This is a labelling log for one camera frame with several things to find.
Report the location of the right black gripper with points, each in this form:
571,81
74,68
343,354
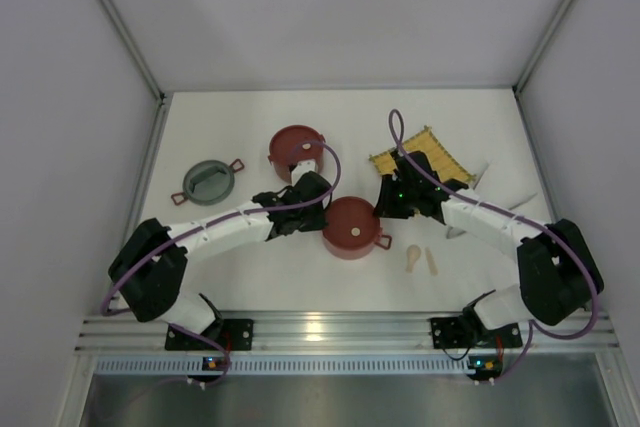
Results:
412,167

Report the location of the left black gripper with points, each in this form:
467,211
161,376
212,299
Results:
310,187

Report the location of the pink steel-lined pot with handles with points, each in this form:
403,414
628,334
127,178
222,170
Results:
384,241

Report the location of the metal tongs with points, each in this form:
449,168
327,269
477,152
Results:
453,233

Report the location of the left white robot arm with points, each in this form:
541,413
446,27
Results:
149,272

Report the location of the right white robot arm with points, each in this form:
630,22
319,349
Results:
557,273

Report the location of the bamboo serving mat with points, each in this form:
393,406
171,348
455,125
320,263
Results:
440,160

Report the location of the cream small spoon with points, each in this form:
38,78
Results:
413,253

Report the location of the dark red steel-lined pot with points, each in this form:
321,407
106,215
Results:
295,157

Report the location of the cream small stick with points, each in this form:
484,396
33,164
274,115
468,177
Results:
431,263

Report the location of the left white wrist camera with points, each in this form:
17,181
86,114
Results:
301,168

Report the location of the grey transparent lid with handles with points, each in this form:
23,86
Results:
208,182

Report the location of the left black base bracket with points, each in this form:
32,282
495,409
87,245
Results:
230,334

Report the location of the black base bracket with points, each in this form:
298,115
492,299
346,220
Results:
448,333
230,334

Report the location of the right black base bracket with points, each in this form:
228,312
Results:
448,333

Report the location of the aluminium mounting rail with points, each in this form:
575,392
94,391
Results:
280,343

